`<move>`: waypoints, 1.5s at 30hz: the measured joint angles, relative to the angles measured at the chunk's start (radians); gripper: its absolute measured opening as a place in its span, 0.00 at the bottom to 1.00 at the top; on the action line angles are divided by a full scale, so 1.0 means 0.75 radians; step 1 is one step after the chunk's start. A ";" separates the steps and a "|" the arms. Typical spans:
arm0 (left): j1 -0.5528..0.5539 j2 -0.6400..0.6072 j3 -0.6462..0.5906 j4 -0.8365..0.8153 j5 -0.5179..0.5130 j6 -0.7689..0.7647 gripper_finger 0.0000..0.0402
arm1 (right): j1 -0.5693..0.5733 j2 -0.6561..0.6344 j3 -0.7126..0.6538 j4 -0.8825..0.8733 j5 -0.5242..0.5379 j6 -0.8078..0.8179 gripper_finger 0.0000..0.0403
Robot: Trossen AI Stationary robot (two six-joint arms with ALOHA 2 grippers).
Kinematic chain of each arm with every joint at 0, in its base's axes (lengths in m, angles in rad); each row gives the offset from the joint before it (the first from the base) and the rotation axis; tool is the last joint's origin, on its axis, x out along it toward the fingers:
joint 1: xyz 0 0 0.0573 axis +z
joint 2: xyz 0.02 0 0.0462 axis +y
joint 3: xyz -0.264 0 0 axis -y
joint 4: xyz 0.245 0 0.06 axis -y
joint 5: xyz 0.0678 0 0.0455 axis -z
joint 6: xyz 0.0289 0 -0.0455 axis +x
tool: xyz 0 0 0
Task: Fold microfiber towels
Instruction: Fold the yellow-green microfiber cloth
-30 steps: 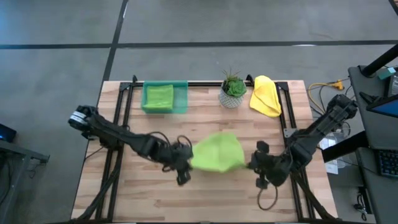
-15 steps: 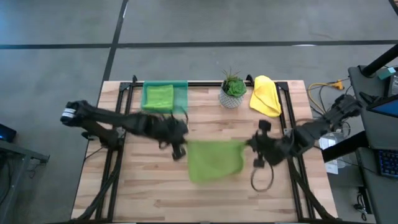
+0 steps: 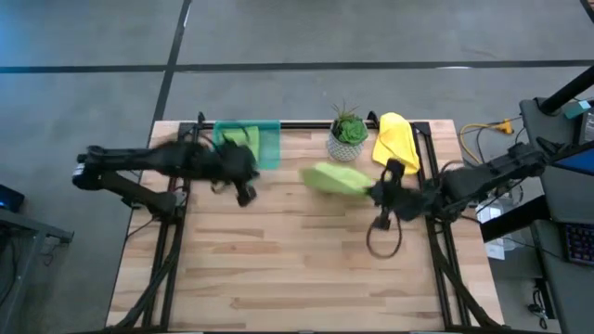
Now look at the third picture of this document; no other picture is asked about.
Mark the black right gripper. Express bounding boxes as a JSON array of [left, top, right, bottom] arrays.
[[368, 159, 424, 222]]

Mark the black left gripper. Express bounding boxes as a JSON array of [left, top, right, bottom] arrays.
[[203, 138, 261, 186]]

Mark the dark green microfiber towel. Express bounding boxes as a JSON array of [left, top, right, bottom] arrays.
[[221, 125, 261, 161]]

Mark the lime microfiber towel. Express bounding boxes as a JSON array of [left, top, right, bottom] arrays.
[[299, 161, 375, 198]]

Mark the yellow microfiber towel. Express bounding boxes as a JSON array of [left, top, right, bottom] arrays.
[[371, 111, 421, 176]]

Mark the green translucent plastic bin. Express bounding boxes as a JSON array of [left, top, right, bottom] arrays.
[[212, 119, 283, 172]]

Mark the succulent in patterned pot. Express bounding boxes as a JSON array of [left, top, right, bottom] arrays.
[[327, 100, 370, 163]]

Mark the white paper sheet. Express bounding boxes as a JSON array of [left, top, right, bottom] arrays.
[[473, 199, 508, 261]]

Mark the black desk support bar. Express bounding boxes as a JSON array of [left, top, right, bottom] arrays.
[[479, 193, 552, 244]]

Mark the grey desk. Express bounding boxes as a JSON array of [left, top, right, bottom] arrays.
[[519, 96, 594, 334]]

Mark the laptop with blue screen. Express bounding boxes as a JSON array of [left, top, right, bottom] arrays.
[[546, 140, 594, 177]]

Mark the black keyboard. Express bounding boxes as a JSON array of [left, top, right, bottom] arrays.
[[562, 222, 594, 267]]

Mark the small teal box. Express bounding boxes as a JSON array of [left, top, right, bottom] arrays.
[[562, 98, 593, 120]]

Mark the black pole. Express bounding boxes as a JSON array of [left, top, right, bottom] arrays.
[[537, 66, 594, 116]]

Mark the grey metal cart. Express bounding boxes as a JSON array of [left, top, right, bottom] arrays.
[[0, 207, 75, 334]]

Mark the black device with blue light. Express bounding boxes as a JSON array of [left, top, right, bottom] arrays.
[[0, 183, 26, 214]]

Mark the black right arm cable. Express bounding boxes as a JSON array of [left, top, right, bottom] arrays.
[[365, 212, 404, 261]]

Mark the black aluminium table frame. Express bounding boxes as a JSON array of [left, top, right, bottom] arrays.
[[105, 110, 511, 334]]

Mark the yellow cable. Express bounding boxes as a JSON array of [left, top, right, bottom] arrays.
[[458, 118, 533, 161]]

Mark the black power cable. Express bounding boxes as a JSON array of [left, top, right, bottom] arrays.
[[526, 276, 556, 331]]

